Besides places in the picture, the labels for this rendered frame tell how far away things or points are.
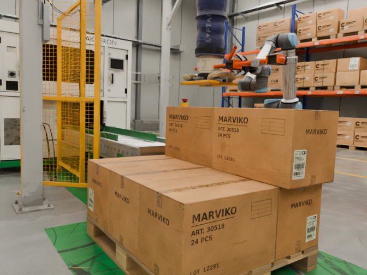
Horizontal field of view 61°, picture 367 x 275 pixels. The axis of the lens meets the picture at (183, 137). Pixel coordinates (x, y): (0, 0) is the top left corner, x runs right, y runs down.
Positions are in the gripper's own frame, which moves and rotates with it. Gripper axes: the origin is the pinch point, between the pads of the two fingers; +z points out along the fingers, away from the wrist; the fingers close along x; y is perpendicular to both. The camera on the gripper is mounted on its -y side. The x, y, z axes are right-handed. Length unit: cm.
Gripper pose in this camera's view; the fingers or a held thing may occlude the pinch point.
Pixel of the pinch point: (235, 64)
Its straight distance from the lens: 222.6
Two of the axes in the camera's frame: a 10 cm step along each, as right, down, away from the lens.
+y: -6.0, -0.9, 8.0
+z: -8.0, 0.3, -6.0
